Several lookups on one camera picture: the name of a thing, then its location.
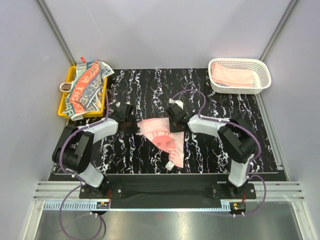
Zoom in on pink bunny towel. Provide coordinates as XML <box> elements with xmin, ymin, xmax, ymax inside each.
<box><xmin>137</xmin><ymin>117</ymin><xmax>185</xmax><ymax>170</ymax></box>

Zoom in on orange grey printed towel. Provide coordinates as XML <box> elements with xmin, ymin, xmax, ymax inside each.
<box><xmin>61</xmin><ymin>58</ymin><xmax>114</xmax><ymax>122</ymax></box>

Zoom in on plain pink towel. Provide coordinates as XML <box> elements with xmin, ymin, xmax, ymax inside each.
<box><xmin>211</xmin><ymin>63</ymin><xmax>254</xmax><ymax>88</ymax></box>

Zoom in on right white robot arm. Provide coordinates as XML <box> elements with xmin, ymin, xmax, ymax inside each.
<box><xmin>165</xmin><ymin>100</ymin><xmax>261</xmax><ymax>199</ymax></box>

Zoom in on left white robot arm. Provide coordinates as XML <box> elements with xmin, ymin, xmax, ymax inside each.
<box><xmin>52</xmin><ymin>102</ymin><xmax>139</xmax><ymax>198</ymax></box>

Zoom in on black marble pattern mat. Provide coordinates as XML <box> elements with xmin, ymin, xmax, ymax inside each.
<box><xmin>91</xmin><ymin>68</ymin><xmax>287</xmax><ymax>181</ymax></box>

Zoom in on beige cloth loop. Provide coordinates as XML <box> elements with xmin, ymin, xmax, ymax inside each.
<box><xmin>59</xmin><ymin>82</ymin><xmax>72</xmax><ymax>93</ymax></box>

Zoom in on white perforated basket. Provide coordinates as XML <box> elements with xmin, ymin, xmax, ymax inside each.
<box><xmin>208</xmin><ymin>58</ymin><xmax>272</xmax><ymax>95</ymax></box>

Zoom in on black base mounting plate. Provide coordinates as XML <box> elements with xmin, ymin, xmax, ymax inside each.
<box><xmin>79</xmin><ymin>173</ymin><xmax>257</xmax><ymax>211</ymax></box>

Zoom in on yellow plastic bin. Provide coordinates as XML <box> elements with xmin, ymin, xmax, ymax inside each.
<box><xmin>57</xmin><ymin>65</ymin><xmax>109</xmax><ymax>118</ymax></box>

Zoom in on left small circuit board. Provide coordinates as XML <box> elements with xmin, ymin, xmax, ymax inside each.
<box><xmin>96</xmin><ymin>201</ymin><xmax>110</xmax><ymax>209</ymax></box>

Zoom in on small circuit board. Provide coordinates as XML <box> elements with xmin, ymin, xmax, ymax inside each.
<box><xmin>232</xmin><ymin>202</ymin><xmax>247</xmax><ymax>211</ymax></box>
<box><xmin>96</xmin><ymin>201</ymin><xmax>110</xmax><ymax>209</ymax></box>

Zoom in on right small circuit board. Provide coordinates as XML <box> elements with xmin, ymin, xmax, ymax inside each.
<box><xmin>232</xmin><ymin>202</ymin><xmax>247</xmax><ymax>211</ymax></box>

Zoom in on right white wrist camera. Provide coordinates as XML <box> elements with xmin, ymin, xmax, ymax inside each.
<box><xmin>169</xmin><ymin>98</ymin><xmax>184</xmax><ymax>109</ymax></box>

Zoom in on slotted white cable duct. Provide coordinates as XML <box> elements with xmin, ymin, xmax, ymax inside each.
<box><xmin>44</xmin><ymin>201</ymin><xmax>97</xmax><ymax>211</ymax></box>

